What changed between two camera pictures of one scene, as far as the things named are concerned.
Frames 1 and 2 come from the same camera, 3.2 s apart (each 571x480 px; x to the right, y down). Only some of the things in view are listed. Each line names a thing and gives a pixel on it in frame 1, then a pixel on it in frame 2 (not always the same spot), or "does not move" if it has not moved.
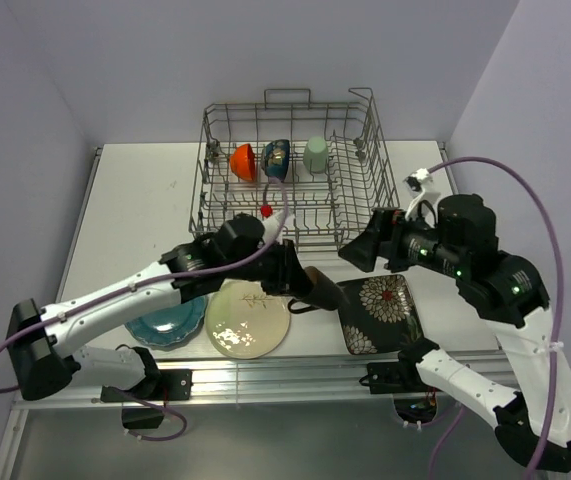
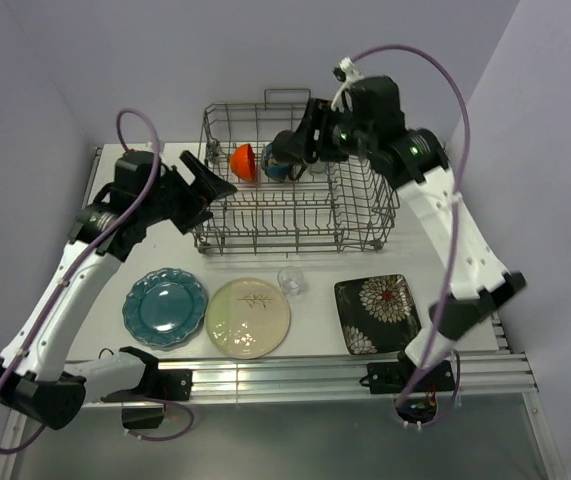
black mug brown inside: x=326 y=294 -> x=288 y=149
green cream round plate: x=243 y=322 does not move
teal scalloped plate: x=169 y=325 does not move
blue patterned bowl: x=276 y=158 does not move
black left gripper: x=289 y=278 -> x=197 y=201
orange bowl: x=242 y=162 does not move
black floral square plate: x=381 y=315 does not move
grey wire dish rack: x=307 y=174 does not move
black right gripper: x=385 y=225 -> x=311 y=121
